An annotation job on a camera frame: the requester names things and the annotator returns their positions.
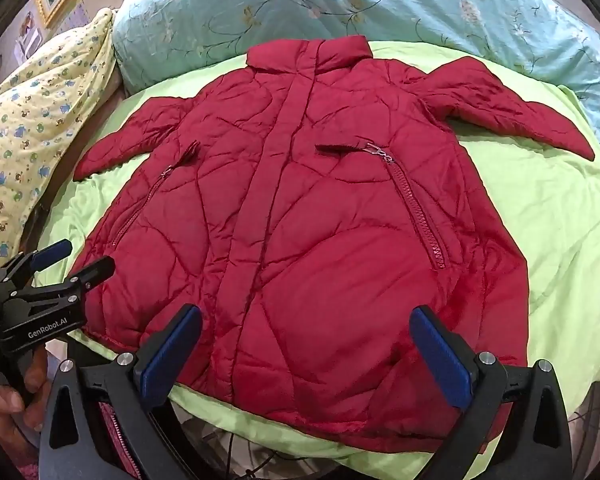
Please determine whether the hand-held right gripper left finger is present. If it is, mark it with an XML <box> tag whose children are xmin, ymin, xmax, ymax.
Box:
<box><xmin>39</xmin><ymin>304</ymin><xmax>203</xmax><ymax>480</ymax></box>

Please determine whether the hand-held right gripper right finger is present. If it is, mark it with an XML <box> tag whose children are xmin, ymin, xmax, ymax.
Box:
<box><xmin>409</xmin><ymin>305</ymin><xmax>573</xmax><ymax>480</ymax></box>

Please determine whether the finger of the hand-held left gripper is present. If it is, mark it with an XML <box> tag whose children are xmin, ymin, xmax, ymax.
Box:
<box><xmin>61</xmin><ymin>256</ymin><xmax>117</xmax><ymax>295</ymax></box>
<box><xmin>0</xmin><ymin>239</ymin><xmax>74</xmax><ymax>286</ymax></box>

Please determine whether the red quilted jacket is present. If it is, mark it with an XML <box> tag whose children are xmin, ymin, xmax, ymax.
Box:
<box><xmin>72</xmin><ymin>35</ymin><xmax>596</xmax><ymax>443</ymax></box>

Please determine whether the person's left hand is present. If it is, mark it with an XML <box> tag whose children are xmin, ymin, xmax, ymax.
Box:
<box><xmin>0</xmin><ymin>347</ymin><xmax>56</xmax><ymax>441</ymax></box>

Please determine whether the pink zippered garment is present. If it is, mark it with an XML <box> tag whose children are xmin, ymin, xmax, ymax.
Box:
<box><xmin>97</xmin><ymin>400</ymin><xmax>146</xmax><ymax>480</ymax></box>

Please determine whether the yellow printed pillow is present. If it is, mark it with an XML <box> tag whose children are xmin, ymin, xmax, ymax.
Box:
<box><xmin>0</xmin><ymin>7</ymin><xmax>118</xmax><ymax>271</ymax></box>

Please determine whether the light green blanket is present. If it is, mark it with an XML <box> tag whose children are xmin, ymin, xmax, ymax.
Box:
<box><xmin>27</xmin><ymin>40</ymin><xmax>600</xmax><ymax>480</ymax></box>

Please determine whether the teal floral quilt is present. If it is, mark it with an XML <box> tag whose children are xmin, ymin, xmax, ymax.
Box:
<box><xmin>111</xmin><ymin>0</ymin><xmax>600</xmax><ymax>168</ymax></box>

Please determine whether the black cable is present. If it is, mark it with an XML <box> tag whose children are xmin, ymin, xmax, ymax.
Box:
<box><xmin>200</xmin><ymin>430</ymin><xmax>286</xmax><ymax>480</ymax></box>

